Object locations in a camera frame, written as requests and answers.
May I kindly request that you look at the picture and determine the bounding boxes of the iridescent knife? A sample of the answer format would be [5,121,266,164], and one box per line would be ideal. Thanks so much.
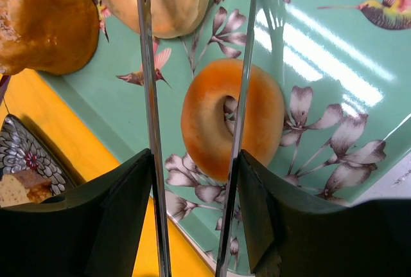
[0,75,11,104]

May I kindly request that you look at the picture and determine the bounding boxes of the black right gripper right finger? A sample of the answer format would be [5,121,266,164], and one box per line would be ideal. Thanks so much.
[238,151,410,276]

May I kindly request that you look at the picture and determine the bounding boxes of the sugar-crusted round bun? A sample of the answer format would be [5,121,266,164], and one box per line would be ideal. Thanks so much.
[1,0,100,75]

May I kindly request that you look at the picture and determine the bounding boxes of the metal serving tongs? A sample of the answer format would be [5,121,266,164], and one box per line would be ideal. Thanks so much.
[137,0,256,276]

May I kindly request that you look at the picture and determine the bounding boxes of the green floral tray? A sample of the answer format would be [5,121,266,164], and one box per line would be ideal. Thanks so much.
[44,0,410,264]

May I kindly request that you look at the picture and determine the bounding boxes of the black floral square plate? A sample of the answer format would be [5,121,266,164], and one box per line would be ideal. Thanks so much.
[1,114,76,195]

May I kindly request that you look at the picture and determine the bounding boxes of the brown bread slice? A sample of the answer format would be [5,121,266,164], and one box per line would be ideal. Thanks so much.
[0,169,52,208]

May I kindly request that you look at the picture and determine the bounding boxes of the glazed orange donut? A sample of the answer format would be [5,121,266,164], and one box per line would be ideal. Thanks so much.
[180,58,285,182]

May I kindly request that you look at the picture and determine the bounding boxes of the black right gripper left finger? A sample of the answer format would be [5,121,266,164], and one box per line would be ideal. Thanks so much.
[1,149,153,276]

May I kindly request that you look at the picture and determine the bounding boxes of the yellow placemat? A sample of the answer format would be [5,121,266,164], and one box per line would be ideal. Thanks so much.
[1,69,214,277]

